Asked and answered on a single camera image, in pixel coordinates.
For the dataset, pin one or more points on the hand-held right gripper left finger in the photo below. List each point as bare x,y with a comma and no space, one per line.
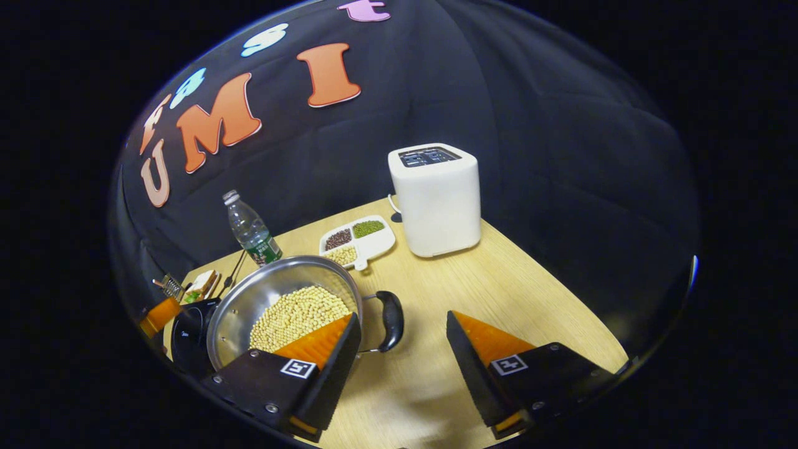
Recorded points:
330,380

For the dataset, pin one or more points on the white toaster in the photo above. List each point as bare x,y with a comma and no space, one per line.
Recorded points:
436,206

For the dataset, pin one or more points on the sandwich with lettuce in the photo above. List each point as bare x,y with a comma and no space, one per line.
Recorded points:
201,285

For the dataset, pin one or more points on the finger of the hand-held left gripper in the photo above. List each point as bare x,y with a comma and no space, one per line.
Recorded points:
159,316
168,287

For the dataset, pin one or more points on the steel pot with soybeans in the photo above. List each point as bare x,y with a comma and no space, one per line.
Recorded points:
262,293

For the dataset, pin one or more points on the clear plastic water bottle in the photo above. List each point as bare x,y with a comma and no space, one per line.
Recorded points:
252,234

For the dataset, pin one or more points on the black induction cooktop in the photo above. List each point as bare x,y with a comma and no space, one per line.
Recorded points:
187,340

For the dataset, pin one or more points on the white divided dish with beans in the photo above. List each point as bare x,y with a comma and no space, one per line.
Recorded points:
374,244

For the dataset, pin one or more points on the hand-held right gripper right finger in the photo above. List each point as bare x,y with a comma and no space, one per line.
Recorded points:
471,374

